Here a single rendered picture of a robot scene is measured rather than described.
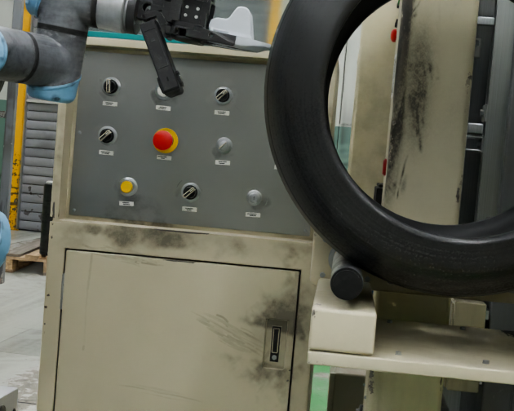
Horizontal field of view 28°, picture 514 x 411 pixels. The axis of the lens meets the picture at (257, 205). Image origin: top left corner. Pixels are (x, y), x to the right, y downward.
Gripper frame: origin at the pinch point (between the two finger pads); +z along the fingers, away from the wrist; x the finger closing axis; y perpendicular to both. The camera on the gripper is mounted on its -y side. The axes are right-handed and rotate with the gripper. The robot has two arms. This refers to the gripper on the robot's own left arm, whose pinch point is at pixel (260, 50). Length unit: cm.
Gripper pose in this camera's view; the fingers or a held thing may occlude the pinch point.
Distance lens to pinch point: 151.4
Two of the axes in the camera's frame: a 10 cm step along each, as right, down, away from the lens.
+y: 2.0, -9.8, -0.6
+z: 9.8, 2.1, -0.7
